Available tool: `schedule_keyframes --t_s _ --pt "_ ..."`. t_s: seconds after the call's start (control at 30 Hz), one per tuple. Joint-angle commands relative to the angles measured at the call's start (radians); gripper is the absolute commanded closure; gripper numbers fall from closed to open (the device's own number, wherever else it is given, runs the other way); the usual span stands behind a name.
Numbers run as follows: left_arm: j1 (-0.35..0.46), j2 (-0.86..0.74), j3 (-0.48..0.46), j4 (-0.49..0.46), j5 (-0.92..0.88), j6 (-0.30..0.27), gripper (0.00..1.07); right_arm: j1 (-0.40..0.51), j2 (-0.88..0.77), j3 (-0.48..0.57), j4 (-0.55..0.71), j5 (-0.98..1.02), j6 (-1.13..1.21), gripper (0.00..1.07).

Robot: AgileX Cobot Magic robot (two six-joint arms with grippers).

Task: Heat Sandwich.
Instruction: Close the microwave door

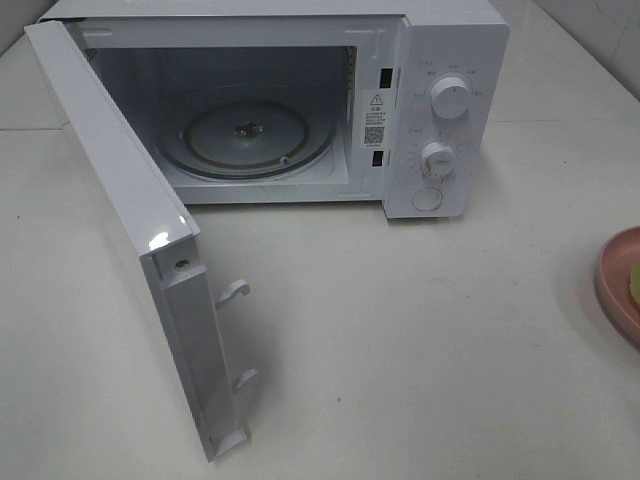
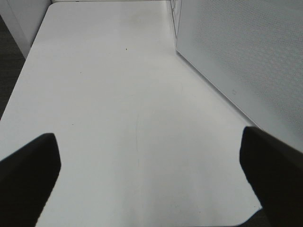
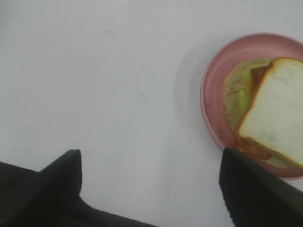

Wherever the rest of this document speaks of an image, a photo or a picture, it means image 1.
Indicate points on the white round door button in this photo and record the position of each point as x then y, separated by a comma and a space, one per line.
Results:
427, 199

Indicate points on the white microwave knob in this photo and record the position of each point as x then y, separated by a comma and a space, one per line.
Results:
451, 96
438, 159

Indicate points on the white microwave door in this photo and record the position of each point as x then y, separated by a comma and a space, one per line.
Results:
153, 235

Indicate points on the pink round plate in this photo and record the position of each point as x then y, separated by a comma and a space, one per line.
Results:
612, 282

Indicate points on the sandwich with white bread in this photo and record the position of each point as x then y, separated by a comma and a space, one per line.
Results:
634, 284

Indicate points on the white warning label sticker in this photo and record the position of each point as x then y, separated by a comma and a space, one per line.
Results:
375, 113

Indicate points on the white microwave oven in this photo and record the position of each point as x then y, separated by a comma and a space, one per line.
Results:
161, 60

